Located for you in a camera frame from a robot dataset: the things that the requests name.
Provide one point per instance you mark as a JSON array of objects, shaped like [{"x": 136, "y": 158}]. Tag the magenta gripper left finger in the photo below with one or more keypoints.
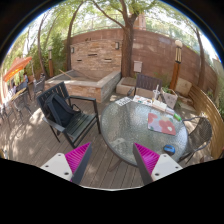
[{"x": 70, "y": 166}]

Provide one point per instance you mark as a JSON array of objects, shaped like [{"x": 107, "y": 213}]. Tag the white plastic cup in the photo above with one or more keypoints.
[{"x": 156, "y": 94}]

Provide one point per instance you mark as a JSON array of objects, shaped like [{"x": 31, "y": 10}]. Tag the grey electrical box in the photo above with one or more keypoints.
[{"x": 137, "y": 66}]

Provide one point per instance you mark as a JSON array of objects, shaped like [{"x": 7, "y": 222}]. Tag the stone raised planter box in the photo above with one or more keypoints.
[{"x": 80, "y": 85}]

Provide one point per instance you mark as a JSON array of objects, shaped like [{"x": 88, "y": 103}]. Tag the round glass patio table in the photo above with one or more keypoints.
[{"x": 122, "y": 126}]

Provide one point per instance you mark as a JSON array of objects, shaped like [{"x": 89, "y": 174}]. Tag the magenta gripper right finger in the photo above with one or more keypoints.
[{"x": 153, "y": 166}]

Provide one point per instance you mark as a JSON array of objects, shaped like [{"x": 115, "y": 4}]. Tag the grey mesh metal chair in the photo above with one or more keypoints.
[{"x": 198, "y": 138}]

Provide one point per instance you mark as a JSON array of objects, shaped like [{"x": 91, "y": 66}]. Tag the wooden lamp post left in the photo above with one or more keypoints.
[{"x": 50, "y": 61}]

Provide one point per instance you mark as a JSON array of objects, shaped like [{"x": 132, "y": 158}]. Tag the white tote bag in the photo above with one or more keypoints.
[{"x": 170, "y": 97}]

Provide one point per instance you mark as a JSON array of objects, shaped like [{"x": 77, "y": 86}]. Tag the wooden lamp post right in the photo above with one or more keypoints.
[{"x": 178, "y": 60}]

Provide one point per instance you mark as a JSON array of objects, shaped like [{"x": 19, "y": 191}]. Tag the blue computer mouse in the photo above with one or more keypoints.
[{"x": 169, "y": 149}]

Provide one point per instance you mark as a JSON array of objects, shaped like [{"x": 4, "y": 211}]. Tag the white book stack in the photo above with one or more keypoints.
[{"x": 159, "y": 105}]

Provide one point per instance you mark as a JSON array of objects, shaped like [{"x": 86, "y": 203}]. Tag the dark chair behind table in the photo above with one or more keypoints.
[{"x": 145, "y": 85}]

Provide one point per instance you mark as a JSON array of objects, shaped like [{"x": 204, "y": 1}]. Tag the black slatted patio chair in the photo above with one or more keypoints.
[{"x": 79, "y": 125}]

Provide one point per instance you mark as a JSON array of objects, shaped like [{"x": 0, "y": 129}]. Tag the wooden lamp post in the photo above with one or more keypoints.
[
  {"x": 178, "y": 60},
  {"x": 50, "y": 61}
]

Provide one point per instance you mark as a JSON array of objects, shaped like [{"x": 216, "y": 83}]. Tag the green marker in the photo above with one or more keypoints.
[{"x": 177, "y": 117}]

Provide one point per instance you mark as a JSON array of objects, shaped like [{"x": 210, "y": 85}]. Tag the patterned paper sheet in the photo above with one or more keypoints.
[{"x": 123, "y": 101}]

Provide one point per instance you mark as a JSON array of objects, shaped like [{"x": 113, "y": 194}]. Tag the black backpack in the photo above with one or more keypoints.
[{"x": 58, "y": 110}]

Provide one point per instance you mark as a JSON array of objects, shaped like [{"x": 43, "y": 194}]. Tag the grey metal chair left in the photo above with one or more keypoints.
[{"x": 20, "y": 102}]

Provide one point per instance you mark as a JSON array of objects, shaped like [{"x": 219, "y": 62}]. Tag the orange patio umbrella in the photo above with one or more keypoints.
[{"x": 17, "y": 65}]

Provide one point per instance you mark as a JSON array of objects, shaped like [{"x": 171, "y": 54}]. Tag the large tree trunk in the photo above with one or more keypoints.
[{"x": 130, "y": 10}]

